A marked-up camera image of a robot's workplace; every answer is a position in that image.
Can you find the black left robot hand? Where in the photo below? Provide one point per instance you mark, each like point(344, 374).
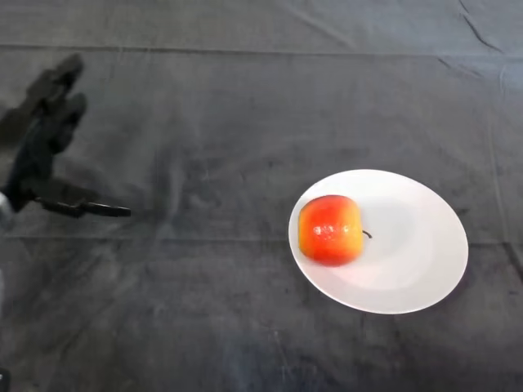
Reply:
point(38, 151)

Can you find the red yellow apple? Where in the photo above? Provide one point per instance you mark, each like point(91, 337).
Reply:
point(331, 230)

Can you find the white round plate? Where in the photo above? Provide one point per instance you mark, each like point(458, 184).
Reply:
point(408, 253)

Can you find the black cloth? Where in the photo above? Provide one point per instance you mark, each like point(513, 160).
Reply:
point(261, 347)

